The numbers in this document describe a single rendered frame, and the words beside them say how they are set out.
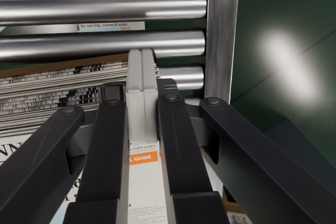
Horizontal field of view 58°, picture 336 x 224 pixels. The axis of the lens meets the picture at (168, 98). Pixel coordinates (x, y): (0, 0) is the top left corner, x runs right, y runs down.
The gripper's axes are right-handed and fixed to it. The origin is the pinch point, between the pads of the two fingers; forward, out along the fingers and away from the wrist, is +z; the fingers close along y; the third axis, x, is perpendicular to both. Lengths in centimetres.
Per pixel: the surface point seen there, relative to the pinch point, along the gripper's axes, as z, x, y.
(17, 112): 16.2, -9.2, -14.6
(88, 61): 30.4, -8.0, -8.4
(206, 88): 33.1, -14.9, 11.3
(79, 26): 112, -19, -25
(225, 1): 33.0, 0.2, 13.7
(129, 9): 33.0, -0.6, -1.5
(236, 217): 92, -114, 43
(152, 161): 9.7, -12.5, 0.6
